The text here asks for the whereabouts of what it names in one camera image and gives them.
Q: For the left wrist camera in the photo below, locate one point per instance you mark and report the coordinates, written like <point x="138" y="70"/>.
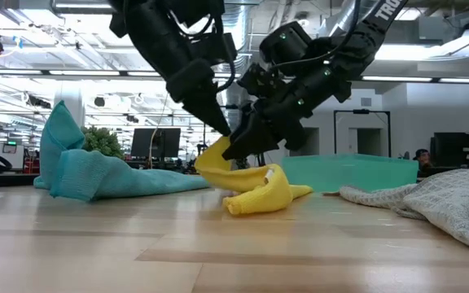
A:
<point x="218" y="49"/>

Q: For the translucent green plastic bin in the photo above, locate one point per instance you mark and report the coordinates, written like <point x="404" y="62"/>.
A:
<point x="348" y="173"/>

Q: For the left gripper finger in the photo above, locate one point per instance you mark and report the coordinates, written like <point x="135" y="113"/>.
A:
<point x="210" y="112"/>

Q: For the person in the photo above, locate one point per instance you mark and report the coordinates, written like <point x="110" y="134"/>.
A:
<point x="422" y="156"/>

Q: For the black background monitor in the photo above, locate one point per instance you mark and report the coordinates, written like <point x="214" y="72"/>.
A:
<point x="157" y="142"/>

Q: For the yellow microfiber towel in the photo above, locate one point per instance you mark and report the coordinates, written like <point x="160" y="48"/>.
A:
<point x="259" y="191"/>

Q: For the black equipment rack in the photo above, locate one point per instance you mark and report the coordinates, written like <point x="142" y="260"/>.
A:
<point x="462" y="150"/>

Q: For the grey waffle-weave towel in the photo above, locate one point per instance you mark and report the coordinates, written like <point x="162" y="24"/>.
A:
<point x="442" y="203"/>

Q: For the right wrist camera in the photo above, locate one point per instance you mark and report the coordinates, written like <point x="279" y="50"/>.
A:
<point x="257" y="81"/>

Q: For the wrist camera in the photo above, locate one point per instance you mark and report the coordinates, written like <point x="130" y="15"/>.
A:
<point x="257" y="81"/>
<point x="218" y="49"/>

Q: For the black beam with light strips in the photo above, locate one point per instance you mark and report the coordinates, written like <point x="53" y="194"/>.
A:
<point x="84" y="73"/>

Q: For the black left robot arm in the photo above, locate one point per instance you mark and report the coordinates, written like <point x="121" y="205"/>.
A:
<point x="149" y="32"/>

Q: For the black metal frame stand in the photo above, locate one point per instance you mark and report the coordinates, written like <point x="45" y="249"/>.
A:
<point x="360" y="111"/>

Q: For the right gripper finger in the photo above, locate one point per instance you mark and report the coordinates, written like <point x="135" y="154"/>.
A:
<point x="259" y="136"/>
<point x="295" y="136"/>

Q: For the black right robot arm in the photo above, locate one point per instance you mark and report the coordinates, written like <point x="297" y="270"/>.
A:
<point x="365" y="32"/>

